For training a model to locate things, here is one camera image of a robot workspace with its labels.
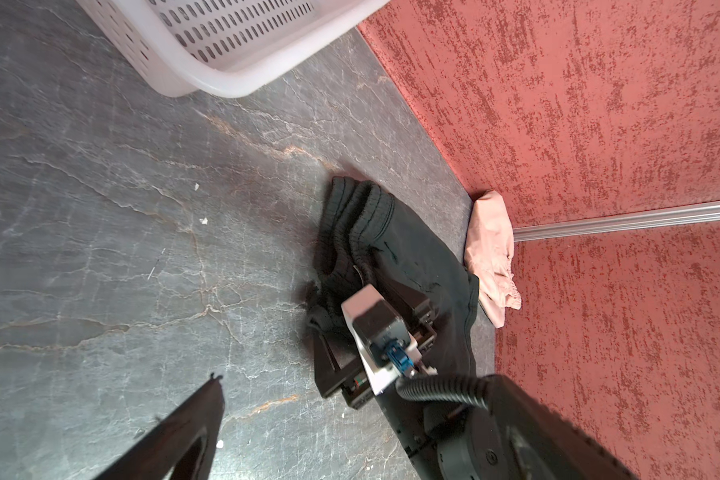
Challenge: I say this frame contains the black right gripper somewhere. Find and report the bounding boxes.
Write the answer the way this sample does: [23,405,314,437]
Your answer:
[311,293,439,411]

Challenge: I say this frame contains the pink drawstring shorts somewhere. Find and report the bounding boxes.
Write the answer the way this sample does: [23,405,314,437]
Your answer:
[464,190,522,329]

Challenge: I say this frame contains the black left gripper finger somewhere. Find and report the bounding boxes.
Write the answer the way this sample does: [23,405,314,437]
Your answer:
[98,374,225,479]

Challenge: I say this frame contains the black corrugated right cable conduit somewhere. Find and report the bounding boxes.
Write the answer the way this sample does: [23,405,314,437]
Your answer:
[394,373,493,412]

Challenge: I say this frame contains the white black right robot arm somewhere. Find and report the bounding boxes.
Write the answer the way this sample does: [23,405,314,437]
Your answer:
[307,287,632,479]

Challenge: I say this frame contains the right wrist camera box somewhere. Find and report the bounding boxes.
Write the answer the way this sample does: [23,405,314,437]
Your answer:
[341,281,437,396]

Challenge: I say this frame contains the aluminium right corner post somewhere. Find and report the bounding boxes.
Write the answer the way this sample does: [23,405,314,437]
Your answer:
[513,201,720,242]

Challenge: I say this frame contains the black shorts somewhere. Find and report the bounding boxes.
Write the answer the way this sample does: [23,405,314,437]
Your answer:
[307,177,491,413]

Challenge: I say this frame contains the white perforated plastic basket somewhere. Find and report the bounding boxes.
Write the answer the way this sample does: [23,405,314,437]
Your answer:
[80,0,387,98]

